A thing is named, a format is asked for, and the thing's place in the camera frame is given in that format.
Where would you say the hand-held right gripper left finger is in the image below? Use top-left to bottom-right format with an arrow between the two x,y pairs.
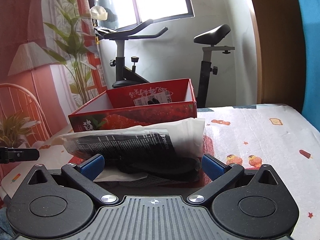
27,154 -> 118,203

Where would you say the window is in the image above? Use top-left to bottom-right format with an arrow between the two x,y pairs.
90,0 -> 195,30

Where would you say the blue curtain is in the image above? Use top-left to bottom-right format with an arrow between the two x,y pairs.
294,0 -> 320,128

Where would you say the plastic package of black insoles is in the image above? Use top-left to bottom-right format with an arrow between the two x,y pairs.
59,118 -> 206,182

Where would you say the white plastic bag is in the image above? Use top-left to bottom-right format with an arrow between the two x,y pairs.
90,6 -> 108,20

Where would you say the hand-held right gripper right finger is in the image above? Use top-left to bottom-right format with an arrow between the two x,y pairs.
186,154 -> 285,203

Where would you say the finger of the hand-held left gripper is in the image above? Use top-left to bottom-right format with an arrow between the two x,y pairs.
0,147 -> 40,164

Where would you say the wooden panel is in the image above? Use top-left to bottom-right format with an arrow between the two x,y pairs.
246,0 -> 307,113

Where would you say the printed wall cloth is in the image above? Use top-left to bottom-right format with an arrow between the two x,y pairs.
0,0 -> 107,150

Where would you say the black exercise bike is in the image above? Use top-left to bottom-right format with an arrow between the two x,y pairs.
94,24 -> 235,108

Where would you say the red strawberry print box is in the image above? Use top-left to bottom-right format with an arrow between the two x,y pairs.
68,78 -> 198,133

